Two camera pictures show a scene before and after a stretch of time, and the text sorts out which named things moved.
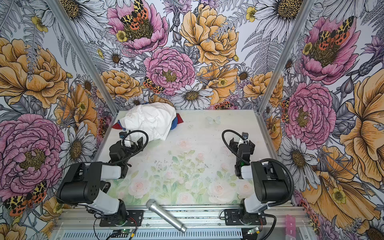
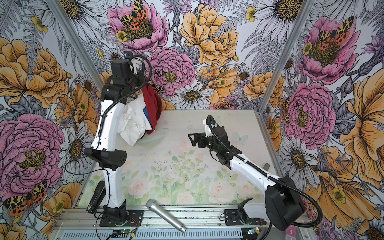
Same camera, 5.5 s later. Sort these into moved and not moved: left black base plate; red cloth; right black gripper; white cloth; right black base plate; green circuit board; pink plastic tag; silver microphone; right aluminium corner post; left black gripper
Moved: right black gripper; left black gripper; white cloth; red cloth
Not moved: right aluminium corner post; right black base plate; silver microphone; green circuit board; left black base plate; pink plastic tag
